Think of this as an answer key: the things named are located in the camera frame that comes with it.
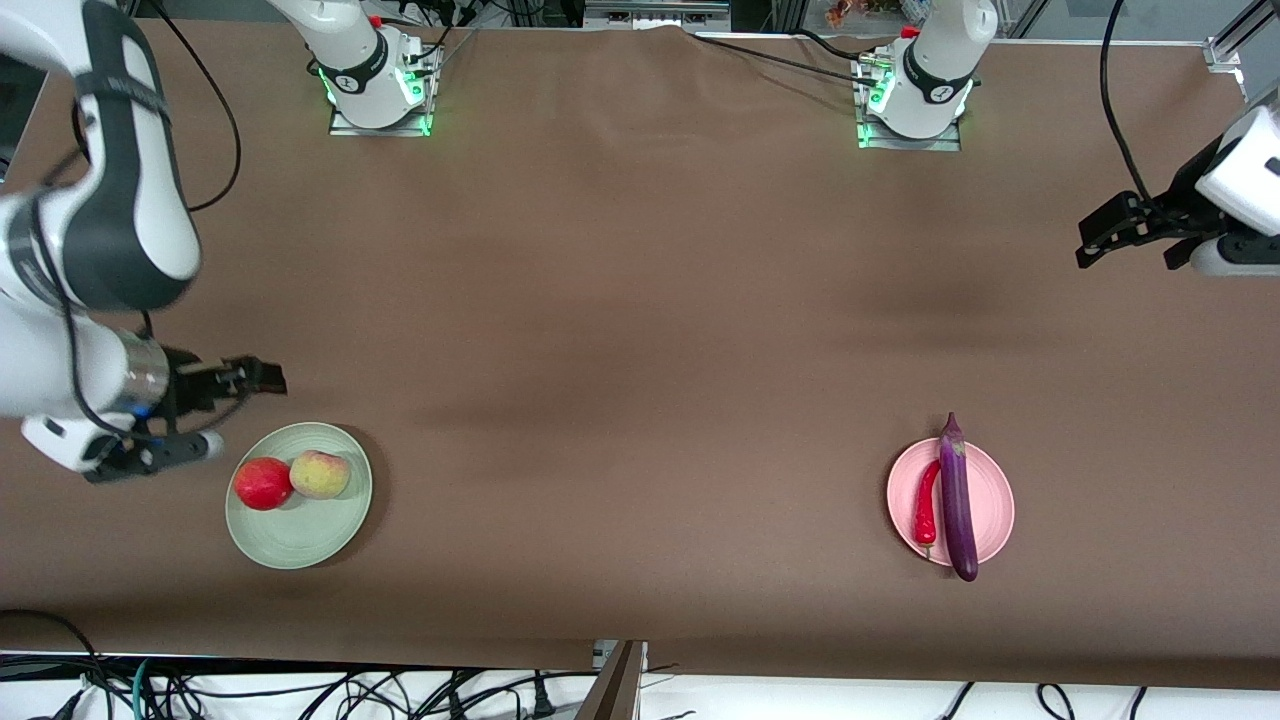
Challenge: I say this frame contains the red round fruit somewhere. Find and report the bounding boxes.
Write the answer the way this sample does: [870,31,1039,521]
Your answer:
[234,457,295,512]

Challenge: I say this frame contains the yellow pink peach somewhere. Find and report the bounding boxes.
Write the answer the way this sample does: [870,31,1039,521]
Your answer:
[290,450,352,500]

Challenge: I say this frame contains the long purple eggplant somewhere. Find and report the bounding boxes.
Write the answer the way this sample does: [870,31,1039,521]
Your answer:
[938,412,980,583]

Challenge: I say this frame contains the red chili pepper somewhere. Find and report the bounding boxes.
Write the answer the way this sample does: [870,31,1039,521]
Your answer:
[914,459,943,556]

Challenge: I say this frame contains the pale green plate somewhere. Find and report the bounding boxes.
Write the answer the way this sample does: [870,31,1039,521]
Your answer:
[225,422,373,571]

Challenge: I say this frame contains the aluminium corner profile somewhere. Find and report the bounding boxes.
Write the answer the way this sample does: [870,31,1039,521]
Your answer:
[1205,0,1280,101]

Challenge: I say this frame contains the pink plate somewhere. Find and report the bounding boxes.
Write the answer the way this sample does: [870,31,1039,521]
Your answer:
[886,437,1015,568]

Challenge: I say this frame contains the brown table cover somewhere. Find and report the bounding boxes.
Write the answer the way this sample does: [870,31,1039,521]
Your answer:
[0,20,1280,691]

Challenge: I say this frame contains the orange objects behind table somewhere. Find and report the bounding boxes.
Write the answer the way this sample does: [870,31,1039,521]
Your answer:
[825,0,901,27]

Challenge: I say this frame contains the grey support beam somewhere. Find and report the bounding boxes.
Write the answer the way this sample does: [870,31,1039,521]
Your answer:
[575,640,647,720]

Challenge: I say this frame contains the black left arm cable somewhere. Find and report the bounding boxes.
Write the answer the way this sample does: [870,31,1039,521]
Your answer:
[1099,0,1167,203]

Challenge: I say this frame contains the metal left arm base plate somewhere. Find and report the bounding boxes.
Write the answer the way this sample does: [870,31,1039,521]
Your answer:
[857,50,963,153]

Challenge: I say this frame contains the black looped floor cable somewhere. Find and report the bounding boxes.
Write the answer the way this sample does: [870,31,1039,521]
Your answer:
[0,609,103,720]

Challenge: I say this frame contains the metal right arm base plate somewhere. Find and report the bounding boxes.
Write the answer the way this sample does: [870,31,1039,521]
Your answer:
[328,45,433,138]

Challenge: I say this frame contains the black cable across table cover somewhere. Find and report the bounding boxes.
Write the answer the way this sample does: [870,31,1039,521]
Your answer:
[693,33,883,87]

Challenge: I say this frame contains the black cable with plug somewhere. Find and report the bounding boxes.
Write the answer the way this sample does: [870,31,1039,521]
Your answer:
[440,668,561,720]

